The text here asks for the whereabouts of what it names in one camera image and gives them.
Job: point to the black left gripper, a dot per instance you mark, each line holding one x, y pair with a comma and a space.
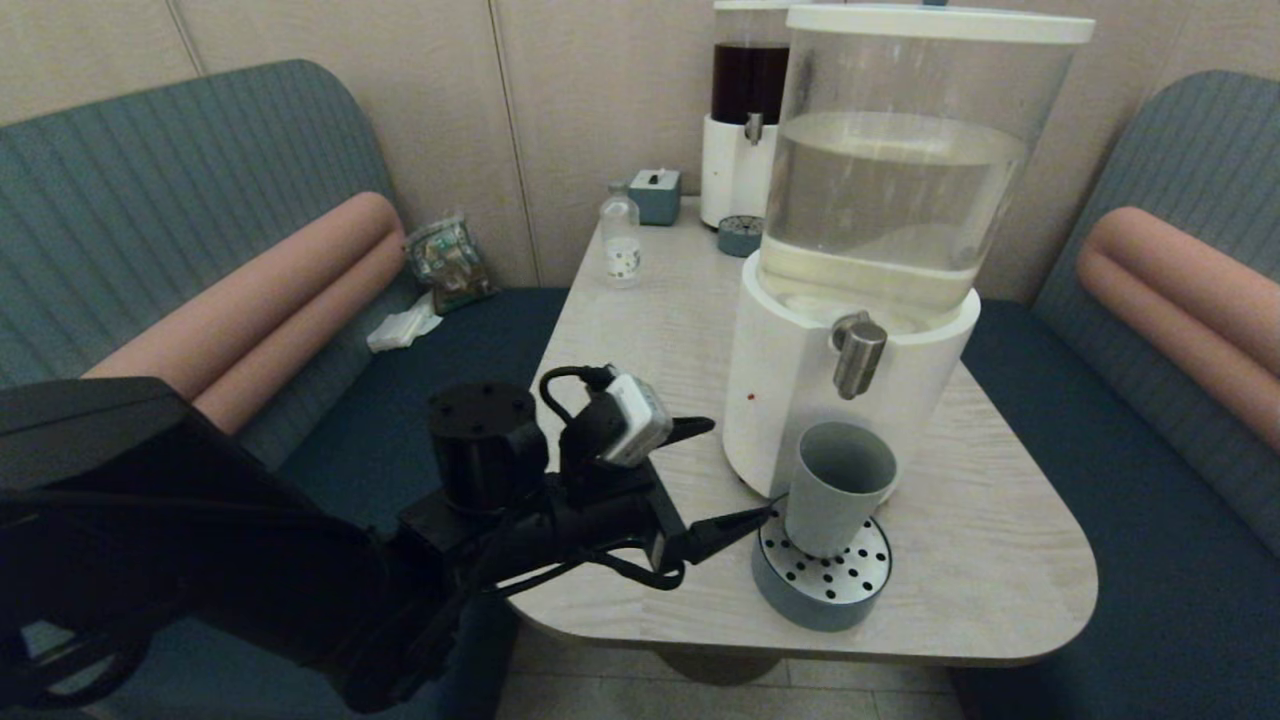
610, 510

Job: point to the white dark drink dispenser lid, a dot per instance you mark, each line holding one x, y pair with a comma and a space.
750, 5

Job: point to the dark round table pedestal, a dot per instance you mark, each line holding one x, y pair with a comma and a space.
720, 667

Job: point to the crumpled white tissue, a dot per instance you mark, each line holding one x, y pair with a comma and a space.
402, 327

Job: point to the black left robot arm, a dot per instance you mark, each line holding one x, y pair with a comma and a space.
200, 560

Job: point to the round blue perforated drip tray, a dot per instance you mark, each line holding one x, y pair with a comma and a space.
820, 604
739, 238

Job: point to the white water dispenser lid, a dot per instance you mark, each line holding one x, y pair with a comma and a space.
935, 22

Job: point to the grey-blue square tissue box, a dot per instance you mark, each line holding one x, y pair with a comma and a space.
654, 198

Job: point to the silver water dispenser tap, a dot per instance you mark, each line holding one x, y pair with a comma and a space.
858, 358

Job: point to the dark drink dispenser white base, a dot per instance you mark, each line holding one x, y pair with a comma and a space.
728, 167

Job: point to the clear water dispenser white base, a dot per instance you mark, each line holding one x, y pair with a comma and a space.
780, 380

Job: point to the grey plastic cup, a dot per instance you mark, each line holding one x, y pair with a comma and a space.
835, 510

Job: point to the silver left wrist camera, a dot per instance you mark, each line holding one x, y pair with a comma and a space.
635, 425

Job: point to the teal upholstered booth bench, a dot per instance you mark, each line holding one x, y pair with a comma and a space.
1150, 560
150, 180

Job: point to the small clear plastic bottle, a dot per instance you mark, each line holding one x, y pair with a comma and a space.
620, 249

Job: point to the silver dark drink dispenser tap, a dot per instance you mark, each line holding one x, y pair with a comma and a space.
753, 128

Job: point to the clear bag of snacks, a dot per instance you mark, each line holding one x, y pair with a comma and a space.
449, 264

